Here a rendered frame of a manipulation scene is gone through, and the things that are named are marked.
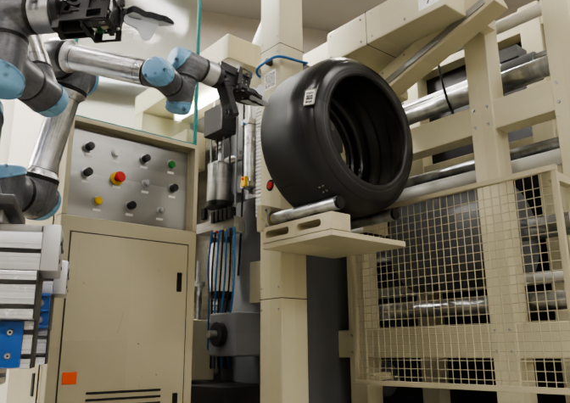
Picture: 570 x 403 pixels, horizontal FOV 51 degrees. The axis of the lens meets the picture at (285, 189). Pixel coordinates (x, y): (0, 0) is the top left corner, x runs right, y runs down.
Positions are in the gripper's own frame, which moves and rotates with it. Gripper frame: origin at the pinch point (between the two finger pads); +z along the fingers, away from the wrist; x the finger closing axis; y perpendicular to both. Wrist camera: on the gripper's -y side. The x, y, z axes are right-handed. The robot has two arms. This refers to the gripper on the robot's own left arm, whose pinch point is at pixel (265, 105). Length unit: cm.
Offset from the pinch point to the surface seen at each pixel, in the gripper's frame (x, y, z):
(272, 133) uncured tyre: 6.2, -5.1, 8.9
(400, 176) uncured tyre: -12, -11, 55
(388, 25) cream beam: -10, 52, 49
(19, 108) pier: 334, 116, 0
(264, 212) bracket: 24.1, -26.6, 21.9
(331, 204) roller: -8.1, -29.4, 24.7
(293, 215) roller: 10.9, -29.3, 24.7
